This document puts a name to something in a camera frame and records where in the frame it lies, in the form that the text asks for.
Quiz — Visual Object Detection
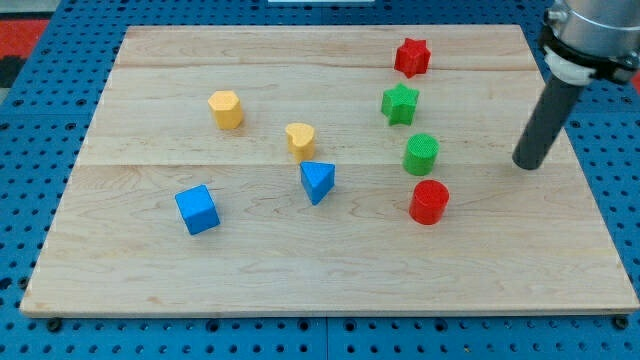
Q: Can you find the blue triangle block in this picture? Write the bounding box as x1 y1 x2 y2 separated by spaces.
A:
300 161 336 205

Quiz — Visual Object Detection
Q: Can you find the wooden board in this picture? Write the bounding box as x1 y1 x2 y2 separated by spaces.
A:
21 25 639 318

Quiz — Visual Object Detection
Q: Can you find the yellow heart block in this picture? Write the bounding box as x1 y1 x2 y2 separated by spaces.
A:
285 123 316 162

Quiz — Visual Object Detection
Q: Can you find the green cylinder block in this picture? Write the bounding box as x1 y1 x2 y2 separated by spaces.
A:
403 133 439 176

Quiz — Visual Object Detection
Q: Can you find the green star block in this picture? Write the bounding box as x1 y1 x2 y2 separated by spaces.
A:
381 83 420 126

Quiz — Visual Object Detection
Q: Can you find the red cylinder block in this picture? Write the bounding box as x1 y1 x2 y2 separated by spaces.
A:
409 180 450 225

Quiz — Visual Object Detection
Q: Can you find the yellow hexagon block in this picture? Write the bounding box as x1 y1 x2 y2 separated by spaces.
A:
208 90 244 130

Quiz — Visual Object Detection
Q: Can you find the blue cube block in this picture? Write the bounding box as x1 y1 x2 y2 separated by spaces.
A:
174 184 220 235

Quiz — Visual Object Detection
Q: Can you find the red star block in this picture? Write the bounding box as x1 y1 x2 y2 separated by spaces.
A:
394 38 431 78

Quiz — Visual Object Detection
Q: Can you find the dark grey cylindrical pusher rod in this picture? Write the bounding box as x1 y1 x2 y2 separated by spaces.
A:
512 75 584 170

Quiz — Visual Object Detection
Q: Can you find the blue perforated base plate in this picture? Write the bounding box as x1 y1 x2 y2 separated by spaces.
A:
1 0 639 359

